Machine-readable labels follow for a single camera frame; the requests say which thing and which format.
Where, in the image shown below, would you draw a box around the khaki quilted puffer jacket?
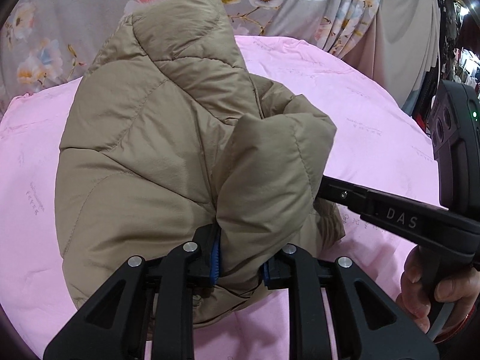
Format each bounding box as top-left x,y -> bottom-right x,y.
55,0 -> 344,328

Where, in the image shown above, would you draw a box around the hanging clothes in background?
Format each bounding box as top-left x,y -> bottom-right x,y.
416,0 -> 479,134

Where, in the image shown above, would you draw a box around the person's right hand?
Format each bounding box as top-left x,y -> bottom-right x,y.
395,246 -> 479,335

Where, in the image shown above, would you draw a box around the pink bed sheet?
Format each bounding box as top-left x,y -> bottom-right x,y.
1,36 -> 439,359

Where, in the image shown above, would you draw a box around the beige plain curtain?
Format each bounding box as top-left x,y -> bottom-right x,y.
343,0 -> 440,115

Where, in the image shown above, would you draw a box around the grey floral fabric backdrop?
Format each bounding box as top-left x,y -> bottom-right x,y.
1,0 -> 380,109

